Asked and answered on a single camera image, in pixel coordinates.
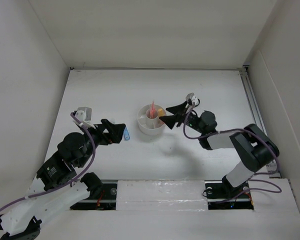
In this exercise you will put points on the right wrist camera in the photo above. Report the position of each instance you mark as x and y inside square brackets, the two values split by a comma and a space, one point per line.
[192, 100]

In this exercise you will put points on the aluminium rail at right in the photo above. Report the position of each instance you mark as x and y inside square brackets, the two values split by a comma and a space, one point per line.
[256, 115]

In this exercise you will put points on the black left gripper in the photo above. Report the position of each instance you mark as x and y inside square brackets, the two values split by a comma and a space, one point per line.
[115, 133]

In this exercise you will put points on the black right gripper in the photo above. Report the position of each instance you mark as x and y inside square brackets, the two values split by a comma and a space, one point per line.
[180, 109]

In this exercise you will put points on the pink highlighter pen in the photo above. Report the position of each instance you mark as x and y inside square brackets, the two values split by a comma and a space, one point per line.
[152, 105]

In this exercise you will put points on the orange highlighter marker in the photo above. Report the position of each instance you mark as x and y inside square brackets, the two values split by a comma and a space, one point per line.
[160, 112]

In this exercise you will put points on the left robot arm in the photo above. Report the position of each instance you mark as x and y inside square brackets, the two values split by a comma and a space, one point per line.
[62, 181]

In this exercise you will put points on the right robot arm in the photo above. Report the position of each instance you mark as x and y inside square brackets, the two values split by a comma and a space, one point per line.
[253, 147]

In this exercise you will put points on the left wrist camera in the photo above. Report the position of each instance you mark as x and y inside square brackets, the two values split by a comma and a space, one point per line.
[82, 117]

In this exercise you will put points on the front mounting rail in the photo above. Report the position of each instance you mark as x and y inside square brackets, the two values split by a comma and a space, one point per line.
[162, 196]

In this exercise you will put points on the white round divided organizer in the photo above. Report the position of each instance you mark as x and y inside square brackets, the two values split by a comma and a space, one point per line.
[150, 127]

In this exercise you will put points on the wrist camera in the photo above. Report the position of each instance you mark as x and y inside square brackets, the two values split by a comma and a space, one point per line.
[192, 100]
[82, 117]

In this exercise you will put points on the blue correction tape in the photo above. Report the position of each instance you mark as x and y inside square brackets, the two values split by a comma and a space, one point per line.
[126, 134]

